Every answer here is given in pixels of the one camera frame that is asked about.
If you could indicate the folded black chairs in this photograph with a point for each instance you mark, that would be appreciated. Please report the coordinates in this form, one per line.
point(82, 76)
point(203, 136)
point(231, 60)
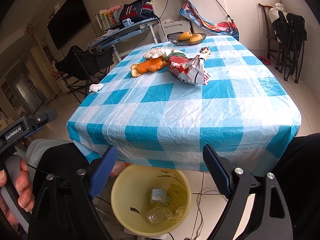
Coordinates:
point(291, 35)

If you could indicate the person's right leg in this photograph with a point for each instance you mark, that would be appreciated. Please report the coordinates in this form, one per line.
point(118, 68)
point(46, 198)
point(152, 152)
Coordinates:
point(300, 180)

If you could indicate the white floor appliance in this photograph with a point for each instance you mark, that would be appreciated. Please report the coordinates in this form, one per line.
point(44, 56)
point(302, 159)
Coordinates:
point(172, 28)

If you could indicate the blue study desk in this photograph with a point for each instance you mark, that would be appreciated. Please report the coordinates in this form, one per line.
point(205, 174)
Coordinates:
point(120, 35)

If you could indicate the red hanging knot decoration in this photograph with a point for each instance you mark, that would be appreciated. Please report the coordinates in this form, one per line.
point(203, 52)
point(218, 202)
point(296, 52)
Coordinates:
point(30, 31)

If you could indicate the orange peel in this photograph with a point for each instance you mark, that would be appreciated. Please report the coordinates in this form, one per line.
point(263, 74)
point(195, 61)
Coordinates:
point(150, 66)

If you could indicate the glass fruit bowl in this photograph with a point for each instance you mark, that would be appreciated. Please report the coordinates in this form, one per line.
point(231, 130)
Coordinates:
point(186, 42)

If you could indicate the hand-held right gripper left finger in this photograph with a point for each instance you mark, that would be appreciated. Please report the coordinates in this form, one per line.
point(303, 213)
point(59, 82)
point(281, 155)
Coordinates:
point(103, 172)

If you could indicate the clear plastic bottle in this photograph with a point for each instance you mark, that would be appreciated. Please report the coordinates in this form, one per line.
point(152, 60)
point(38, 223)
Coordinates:
point(153, 216)

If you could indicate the white stuffed bag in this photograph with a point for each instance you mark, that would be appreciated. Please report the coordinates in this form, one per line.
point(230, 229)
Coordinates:
point(275, 10)

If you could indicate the colourful printed hanging bag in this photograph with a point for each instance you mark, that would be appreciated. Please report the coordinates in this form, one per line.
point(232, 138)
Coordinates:
point(215, 27)

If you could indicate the black folding camping chair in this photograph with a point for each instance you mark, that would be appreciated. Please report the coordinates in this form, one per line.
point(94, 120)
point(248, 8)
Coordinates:
point(82, 65)

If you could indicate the orange fruit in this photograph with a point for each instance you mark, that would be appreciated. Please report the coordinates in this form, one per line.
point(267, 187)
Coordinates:
point(196, 38)

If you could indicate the white cabinet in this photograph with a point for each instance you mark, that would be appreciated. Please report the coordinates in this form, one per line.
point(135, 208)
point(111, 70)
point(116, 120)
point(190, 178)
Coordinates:
point(240, 10)

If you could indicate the small light blue device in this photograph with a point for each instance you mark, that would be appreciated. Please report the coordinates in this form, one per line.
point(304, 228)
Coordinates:
point(128, 22)

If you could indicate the pink plush toy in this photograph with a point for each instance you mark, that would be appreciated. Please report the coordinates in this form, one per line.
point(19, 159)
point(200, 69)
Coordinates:
point(113, 9)

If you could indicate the red snack bag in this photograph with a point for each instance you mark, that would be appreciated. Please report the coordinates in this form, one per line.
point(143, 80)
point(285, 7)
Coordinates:
point(190, 70)

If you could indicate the yellow plastic basin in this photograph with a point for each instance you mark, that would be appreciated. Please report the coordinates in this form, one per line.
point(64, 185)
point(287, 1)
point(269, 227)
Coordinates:
point(125, 200)

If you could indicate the milk carton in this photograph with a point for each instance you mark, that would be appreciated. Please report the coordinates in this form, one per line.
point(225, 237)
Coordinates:
point(158, 195)

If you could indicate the red slipper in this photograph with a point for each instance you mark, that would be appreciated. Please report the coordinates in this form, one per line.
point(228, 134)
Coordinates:
point(264, 60)

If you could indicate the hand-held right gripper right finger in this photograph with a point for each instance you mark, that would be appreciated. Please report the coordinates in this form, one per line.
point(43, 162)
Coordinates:
point(216, 172)

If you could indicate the white paper wrapper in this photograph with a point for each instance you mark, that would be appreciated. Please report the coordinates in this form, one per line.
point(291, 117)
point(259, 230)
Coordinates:
point(156, 53)

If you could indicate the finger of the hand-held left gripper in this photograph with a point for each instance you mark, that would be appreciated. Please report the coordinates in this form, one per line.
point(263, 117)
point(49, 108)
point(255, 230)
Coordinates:
point(45, 117)

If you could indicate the yellow mango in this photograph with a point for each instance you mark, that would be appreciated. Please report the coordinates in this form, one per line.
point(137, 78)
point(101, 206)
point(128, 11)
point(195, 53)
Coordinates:
point(185, 36)

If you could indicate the white tissue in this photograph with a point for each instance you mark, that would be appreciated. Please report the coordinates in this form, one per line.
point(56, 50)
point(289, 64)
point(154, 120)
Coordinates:
point(96, 87)
point(178, 213)

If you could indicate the black wall television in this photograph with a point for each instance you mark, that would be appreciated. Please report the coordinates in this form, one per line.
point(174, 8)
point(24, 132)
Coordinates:
point(68, 20)

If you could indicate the white plush toy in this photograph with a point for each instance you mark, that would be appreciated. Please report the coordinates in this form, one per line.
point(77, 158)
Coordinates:
point(57, 7)

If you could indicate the blue checkered tablecloth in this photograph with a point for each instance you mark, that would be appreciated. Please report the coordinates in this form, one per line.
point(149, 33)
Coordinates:
point(187, 105)

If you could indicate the dark blue backpack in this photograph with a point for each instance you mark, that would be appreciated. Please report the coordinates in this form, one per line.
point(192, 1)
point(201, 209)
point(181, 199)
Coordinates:
point(136, 8)

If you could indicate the wooden chair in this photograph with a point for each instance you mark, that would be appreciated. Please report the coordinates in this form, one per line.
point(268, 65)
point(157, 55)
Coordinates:
point(271, 42)

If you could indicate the person's left hand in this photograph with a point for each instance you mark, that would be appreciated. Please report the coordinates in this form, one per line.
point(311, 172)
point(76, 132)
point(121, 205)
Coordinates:
point(26, 195)

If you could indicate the row of books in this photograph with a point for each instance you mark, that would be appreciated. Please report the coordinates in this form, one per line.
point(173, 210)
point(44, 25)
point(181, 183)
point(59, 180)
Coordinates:
point(106, 20)

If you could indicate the green plush toy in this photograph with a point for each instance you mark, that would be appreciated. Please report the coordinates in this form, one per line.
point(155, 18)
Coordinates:
point(178, 53)

